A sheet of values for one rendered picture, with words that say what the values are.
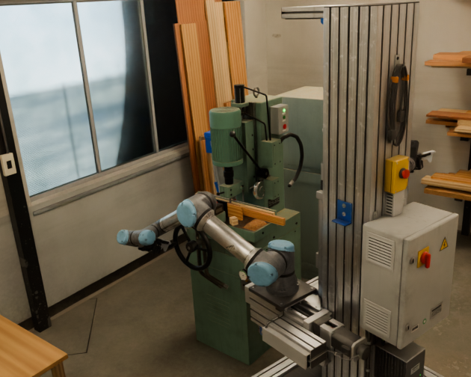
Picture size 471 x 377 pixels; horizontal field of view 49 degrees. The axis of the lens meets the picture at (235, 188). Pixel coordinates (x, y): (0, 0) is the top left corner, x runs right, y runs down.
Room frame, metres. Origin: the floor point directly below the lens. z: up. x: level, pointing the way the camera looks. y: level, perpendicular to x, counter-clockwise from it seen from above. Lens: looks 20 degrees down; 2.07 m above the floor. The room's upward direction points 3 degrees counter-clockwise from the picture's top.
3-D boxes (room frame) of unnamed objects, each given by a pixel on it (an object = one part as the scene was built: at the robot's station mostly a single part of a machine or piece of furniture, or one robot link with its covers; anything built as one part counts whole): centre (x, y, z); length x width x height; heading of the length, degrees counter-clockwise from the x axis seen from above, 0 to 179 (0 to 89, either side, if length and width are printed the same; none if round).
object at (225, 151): (2.85, 0.03, 1.35); 0.18 x 0.18 x 0.31
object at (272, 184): (2.89, -0.21, 1.02); 0.09 x 0.07 x 0.12; 49
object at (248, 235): (2.77, 0.10, 0.87); 0.61 x 0.30 x 0.06; 49
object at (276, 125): (3.00, -0.28, 1.40); 0.10 x 0.06 x 0.16; 139
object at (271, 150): (2.91, -0.22, 1.23); 0.09 x 0.08 x 0.15; 139
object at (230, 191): (2.86, 0.02, 1.03); 0.14 x 0.07 x 0.09; 139
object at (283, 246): (2.08, -0.19, 0.98); 0.13 x 0.12 x 0.14; 147
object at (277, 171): (3.07, -0.15, 1.16); 0.22 x 0.22 x 0.72; 49
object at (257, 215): (2.80, -0.02, 0.92); 0.62 x 0.02 x 0.04; 49
